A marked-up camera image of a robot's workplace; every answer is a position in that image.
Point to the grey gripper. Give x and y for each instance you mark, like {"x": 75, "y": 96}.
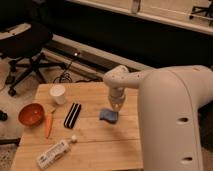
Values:
{"x": 116, "y": 96}

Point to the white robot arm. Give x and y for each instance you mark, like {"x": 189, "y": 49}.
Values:
{"x": 167, "y": 103}

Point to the black and white striped block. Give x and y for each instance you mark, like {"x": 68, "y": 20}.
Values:
{"x": 72, "y": 116}

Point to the white paper cup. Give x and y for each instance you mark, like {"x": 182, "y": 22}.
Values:
{"x": 57, "y": 92}

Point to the orange carrot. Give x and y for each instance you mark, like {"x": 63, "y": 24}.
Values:
{"x": 48, "y": 123}

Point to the white bottle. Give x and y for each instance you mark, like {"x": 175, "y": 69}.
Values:
{"x": 55, "y": 152}

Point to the orange bowl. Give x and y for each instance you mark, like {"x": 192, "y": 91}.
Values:
{"x": 31, "y": 115}

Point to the black office chair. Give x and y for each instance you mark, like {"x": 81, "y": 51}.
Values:
{"x": 22, "y": 39}

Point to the black object left edge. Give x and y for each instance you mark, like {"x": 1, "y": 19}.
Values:
{"x": 3, "y": 116}

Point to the black chair base far right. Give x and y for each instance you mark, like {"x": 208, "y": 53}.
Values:
{"x": 207, "y": 12}

